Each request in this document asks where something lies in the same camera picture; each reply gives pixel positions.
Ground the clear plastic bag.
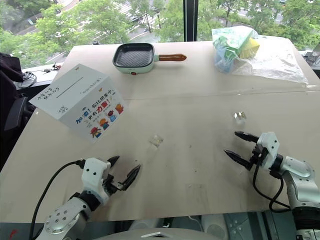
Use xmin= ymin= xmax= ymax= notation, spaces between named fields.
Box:
xmin=231 ymin=34 xmax=309 ymax=85

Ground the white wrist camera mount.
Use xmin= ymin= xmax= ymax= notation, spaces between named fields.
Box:
xmin=256 ymin=131 xmax=280 ymax=171
xmin=81 ymin=157 xmax=112 ymax=204

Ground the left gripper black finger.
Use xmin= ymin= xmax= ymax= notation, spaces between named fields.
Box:
xmin=108 ymin=155 xmax=121 ymax=174
xmin=116 ymin=164 xmax=142 ymax=192

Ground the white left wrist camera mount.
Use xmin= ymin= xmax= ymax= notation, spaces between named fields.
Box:
xmin=81 ymin=157 xmax=112 ymax=204

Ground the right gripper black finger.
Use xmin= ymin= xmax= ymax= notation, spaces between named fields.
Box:
xmin=234 ymin=131 xmax=260 ymax=144
xmin=223 ymin=149 xmax=253 ymax=171

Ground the dark window frame post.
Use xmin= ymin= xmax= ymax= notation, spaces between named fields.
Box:
xmin=183 ymin=0 xmax=199 ymax=42

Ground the grey rounded shell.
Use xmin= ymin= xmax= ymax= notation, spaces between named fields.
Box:
xmin=200 ymin=213 xmax=230 ymax=240

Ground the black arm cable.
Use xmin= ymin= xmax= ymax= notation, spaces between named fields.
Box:
xmin=252 ymin=165 xmax=292 ymax=211
xmin=28 ymin=159 xmax=85 ymax=240

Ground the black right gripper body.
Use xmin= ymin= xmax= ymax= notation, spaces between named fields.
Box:
xmin=249 ymin=143 xmax=267 ymax=164

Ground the small dark gadget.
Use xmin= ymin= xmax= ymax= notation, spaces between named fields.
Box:
xmin=42 ymin=62 xmax=62 ymax=75

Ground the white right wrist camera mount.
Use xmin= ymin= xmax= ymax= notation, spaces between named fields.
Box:
xmin=256 ymin=131 xmax=280 ymax=171

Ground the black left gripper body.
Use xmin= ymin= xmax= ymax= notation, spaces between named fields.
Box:
xmin=101 ymin=174 xmax=120 ymax=195

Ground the blue green plastic bag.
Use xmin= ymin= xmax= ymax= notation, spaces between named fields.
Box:
xmin=211 ymin=25 xmax=259 ymax=74

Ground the dark cable bundle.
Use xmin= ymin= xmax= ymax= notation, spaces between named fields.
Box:
xmin=17 ymin=70 xmax=38 ymax=89

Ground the black office chair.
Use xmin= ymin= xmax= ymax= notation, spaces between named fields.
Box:
xmin=0 ymin=53 xmax=36 ymax=133

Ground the white printed cardboard box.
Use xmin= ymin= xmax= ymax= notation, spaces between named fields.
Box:
xmin=28 ymin=63 xmax=129 ymax=145

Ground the green electric grill pan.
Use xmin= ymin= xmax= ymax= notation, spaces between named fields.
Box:
xmin=112 ymin=42 xmax=188 ymax=76

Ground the small clear plastic piece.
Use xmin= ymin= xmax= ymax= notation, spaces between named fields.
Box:
xmin=149 ymin=134 xmax=165 ymax=148

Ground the yellow green sponge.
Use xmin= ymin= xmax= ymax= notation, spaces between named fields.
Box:
xmin=236 ymin=36 xmax=261 ymax=59

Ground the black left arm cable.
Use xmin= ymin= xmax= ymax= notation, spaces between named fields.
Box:
xmin=28 ymin=159 xmax=85 ymax=240

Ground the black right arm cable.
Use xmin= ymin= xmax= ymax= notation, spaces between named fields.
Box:
xmin=252 ymin=165 xmax=292 ymax=211

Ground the small clear cup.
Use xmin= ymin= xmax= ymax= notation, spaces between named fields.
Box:
xmin=233 ymin=111 xmax=248 ymax=126

